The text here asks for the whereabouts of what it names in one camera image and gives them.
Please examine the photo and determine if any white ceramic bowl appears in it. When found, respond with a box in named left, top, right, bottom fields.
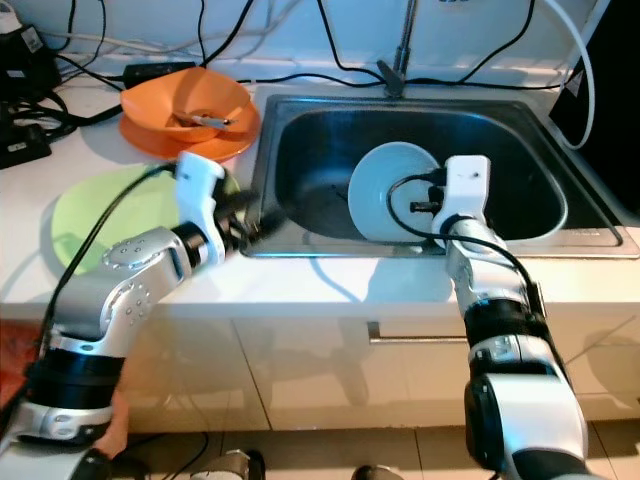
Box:
left=347, top=141, right=453, bottom=244

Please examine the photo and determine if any black power supply box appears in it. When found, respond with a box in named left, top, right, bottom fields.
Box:
left=0, top=12, right=63, bottom=101

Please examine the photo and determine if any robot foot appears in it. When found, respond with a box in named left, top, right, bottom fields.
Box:
left=188, top=448, right=267, bottom=480
left=350, top=464, right=407, bottom=480

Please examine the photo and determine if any black power strip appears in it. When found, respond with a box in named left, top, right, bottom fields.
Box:
left=0, top=120, right=53, bottom=169

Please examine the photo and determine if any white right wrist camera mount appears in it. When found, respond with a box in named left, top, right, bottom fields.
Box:
left=435, top=155, right=493, bottom=226

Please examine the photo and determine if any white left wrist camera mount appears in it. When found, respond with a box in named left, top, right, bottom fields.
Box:
left=175, top=152, right=229, bottom=239

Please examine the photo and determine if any black adapter brick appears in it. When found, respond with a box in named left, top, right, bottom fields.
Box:
left=125, top=60, right=197, bottom=84

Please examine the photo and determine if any orange plastic bowl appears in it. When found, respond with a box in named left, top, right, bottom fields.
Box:
left=122, top=66, right=254, bottom=144

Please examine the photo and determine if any stainless steel sink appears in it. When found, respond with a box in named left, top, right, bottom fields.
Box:
left=243, top=92, right=640, bottom=261

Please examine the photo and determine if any light green plate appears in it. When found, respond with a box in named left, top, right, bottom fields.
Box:
left=51, top=163, right=241, bottom=278

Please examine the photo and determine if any silver brown kitchen utensil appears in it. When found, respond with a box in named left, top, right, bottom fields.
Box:
left=175, top=110, right=236, bottom=129

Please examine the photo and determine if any metal faucet pipe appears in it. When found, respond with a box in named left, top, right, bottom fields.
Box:
left=376, top=0, right=421, bottom=99

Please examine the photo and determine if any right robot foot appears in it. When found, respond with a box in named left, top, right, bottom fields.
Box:
left=350, top=464, right=407, bottom=480

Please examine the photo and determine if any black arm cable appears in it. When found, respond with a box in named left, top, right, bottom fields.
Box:
left=40, top=163, right=178, bottom=351
left=388, top=172, right=561, bottom=331

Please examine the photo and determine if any white water hose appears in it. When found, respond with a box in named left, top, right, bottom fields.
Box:
left=543, top=0, right=598, bottom=153

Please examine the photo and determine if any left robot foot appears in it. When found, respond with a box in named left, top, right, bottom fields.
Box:
left=188, top=448, right=267, bottom=480

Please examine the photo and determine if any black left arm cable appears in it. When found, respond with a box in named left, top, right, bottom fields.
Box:
left=40, top=163, right=178, bottom=351

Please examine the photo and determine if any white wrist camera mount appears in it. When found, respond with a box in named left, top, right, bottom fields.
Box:
left=435, top=155, right=493, bottom=226
left=175, top=152, right=229, bottom=239

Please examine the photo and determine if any orange plastic plate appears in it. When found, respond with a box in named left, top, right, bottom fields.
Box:
left=118, top=115, right=259, bottom=163

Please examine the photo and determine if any cream kitchen cabinet door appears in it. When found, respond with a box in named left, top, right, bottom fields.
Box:
left=120, top=318, right=273, bottom=431

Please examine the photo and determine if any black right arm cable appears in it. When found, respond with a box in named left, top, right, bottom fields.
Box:
left=388, top=172, right=561, bottom=331

